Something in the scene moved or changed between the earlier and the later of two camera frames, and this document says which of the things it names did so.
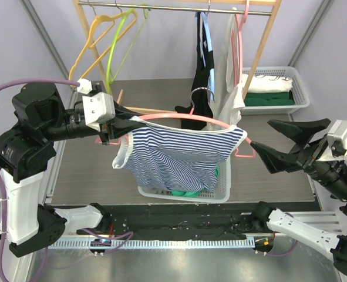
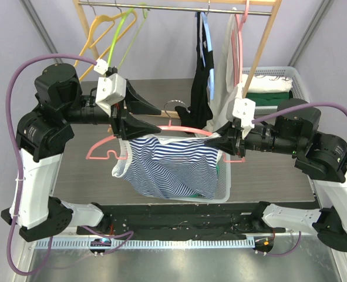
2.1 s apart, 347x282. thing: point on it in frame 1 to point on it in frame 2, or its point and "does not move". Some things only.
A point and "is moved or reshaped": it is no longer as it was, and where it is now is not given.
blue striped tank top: (176, 159) is moved or reshaped
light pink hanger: (236, 47) does not move
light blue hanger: (212, 76) does not move
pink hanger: (190, 115) to (89, 156)
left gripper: (121, 125) to (126, 126)
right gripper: (303, 157) to (238, 141)
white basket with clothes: (273, 90) does not move
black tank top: (201, 103) does not move
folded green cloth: (269, 98) does not move
